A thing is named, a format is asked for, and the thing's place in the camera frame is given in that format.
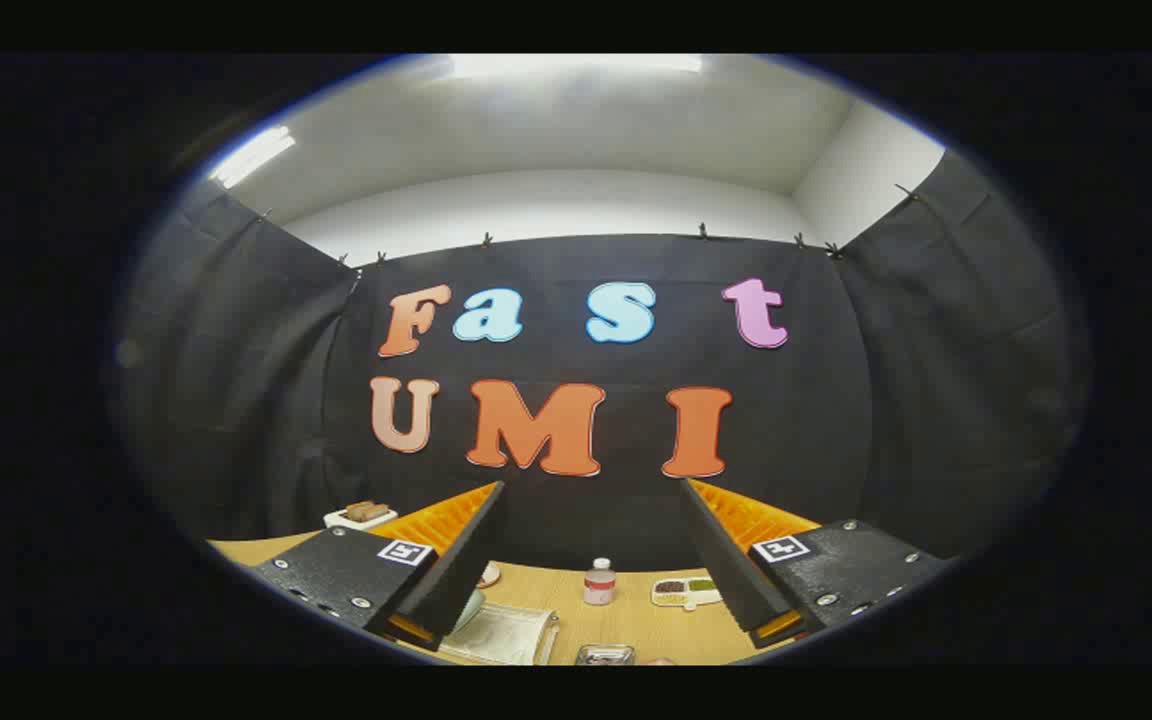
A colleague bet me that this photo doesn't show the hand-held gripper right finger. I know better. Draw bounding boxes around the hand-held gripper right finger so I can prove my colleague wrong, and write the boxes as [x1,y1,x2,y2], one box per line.
[678,478,952,651]

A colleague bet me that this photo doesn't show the white wire dish rack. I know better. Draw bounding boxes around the white wire dish rack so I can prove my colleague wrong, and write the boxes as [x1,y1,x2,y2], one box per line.
[436,600,562,667]

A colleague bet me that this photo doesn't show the clear bottle with red label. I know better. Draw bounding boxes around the clear bottle with red label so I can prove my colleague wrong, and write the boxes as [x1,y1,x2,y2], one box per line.
[583,558,617,607]

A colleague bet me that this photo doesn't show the light green plate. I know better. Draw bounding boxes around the light green plate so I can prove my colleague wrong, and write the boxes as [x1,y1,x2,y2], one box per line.
[451,588,487,637]

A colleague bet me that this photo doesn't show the ceiling light panel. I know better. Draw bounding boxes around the ceiling light panel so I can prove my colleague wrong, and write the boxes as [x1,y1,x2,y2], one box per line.
[449,54,705,80]
[209,125,297,190]

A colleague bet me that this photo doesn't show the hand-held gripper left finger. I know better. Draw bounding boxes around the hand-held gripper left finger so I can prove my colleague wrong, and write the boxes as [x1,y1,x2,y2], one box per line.
[251,480,507,648]

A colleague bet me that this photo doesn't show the white toaster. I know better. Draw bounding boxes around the white toaster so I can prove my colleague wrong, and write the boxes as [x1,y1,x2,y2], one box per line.
[324,505,399,531]

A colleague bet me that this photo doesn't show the white divided tray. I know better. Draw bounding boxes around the white divided tray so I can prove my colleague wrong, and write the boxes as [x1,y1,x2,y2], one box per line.
[650,576,724,611]

